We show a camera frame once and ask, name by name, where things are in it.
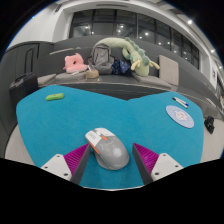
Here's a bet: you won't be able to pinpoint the grey and white computer mouse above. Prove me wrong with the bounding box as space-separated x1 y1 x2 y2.
84 127 131 171

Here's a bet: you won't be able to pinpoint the dark glass window wall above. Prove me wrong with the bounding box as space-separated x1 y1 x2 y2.
69 9 200 70

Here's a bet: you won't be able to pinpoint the white marker with blue cap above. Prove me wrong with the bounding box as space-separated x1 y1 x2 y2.
173 96 190 108

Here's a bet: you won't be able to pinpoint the black suitcase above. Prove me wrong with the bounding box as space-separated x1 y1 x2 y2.
8 72 39 111

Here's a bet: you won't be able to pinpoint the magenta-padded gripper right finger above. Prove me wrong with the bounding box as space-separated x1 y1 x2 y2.
131 142 184 186

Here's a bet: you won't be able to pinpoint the flat grey seat cushion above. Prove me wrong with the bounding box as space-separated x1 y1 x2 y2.
54 70 88 81
132 71 173 89
37 73 58 86

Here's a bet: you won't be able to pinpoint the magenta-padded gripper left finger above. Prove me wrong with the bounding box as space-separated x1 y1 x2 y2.
40 143 92 186

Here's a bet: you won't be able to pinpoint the long green plush dragon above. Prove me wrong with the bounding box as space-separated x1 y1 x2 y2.
93 36 161 77

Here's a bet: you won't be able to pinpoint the large grey square cushion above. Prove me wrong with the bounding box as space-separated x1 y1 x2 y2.
157 54 180 87

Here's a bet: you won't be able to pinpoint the dark blue starred bag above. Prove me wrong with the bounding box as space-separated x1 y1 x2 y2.
110 59 132 76

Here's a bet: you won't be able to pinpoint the pink plush cushion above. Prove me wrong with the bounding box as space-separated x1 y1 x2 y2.
63 52 89 74

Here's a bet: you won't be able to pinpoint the grey backpack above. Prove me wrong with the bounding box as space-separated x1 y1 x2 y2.
87 43 116 75

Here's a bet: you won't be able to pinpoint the green eraser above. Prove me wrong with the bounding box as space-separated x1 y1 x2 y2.
45 92 66 102

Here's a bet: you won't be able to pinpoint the round pale blue mouse pad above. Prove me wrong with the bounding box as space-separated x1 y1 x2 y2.
165 105 195 129

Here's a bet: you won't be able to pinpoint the small black bag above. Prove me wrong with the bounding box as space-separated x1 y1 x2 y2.
203 115 216 135

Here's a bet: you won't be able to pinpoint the ceiling lights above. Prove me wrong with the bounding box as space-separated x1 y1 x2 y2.
186 19 224 68

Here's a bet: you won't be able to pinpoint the teal felt table mat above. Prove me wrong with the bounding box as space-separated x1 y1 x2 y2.
15 84 205 189

